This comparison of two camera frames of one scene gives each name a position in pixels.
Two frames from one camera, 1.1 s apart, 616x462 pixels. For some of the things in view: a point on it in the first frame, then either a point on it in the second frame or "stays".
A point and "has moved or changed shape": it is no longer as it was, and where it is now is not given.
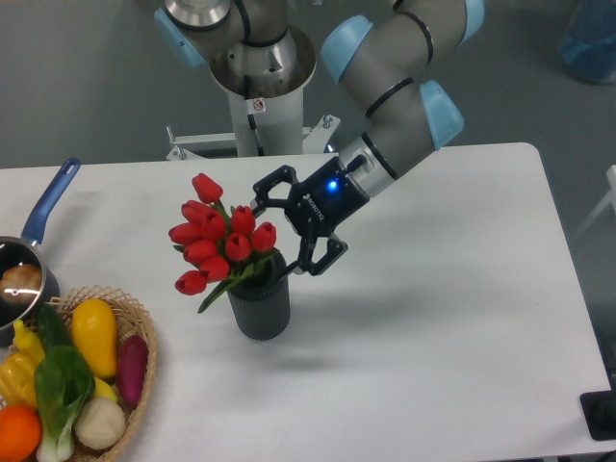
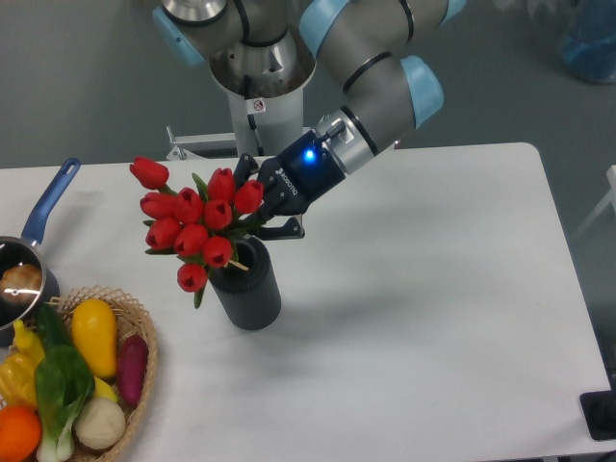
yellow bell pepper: x=18 y=369 stays
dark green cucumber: x=52 y=326 stays
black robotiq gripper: x=323 y=201 → x=292 y=182
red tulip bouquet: x=221 y=246 has moved or changed shape
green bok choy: x=64 y=379 stays
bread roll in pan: x=20 y=283 stays
